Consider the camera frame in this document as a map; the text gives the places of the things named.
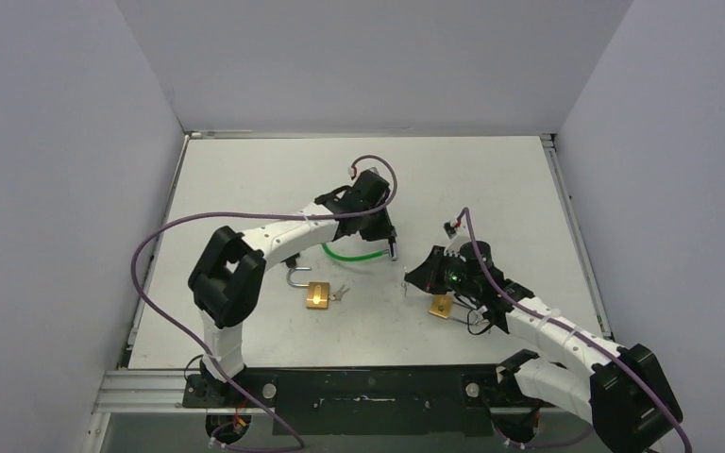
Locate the green cable lock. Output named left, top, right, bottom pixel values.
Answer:
left=321, top=243, right=396, bottom=263

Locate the long-shackle brass padlock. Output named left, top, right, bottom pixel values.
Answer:
left=429, top=294, right=482, bottom=327

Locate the silver key pair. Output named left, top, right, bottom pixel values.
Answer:
left=329, top=285, right=350, bottom=302

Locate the short brass padlock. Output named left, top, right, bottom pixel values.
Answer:
left=286, top=266, right=330, bottom=310

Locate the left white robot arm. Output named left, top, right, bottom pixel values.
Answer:
left=188, top=169, right=397, bottom=407

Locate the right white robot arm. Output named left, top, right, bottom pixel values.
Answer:
left=404, top=241, right=683, bottom=452

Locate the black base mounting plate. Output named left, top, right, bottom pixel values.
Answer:
left=182, top=365, right=558, bottom=439

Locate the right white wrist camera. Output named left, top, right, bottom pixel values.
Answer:
left=443, top=217, right=471, bottom=256

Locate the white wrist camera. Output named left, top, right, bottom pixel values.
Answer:
left=443, top=217, right=471, bottom=256
left=348, top=166, right=386, bottom=184

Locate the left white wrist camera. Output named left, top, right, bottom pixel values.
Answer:
left=348, top=166, right=386, bottom=184

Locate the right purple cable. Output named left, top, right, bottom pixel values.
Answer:
left=456, top=207, right=694, bottom=453

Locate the purple cable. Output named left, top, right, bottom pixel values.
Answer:
left=456, top=207, right=694, bottom=453
left=130, top=155, right=399, bottom=451

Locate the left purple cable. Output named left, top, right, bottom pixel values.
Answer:
left=130, top=155, right=399, bottom=451

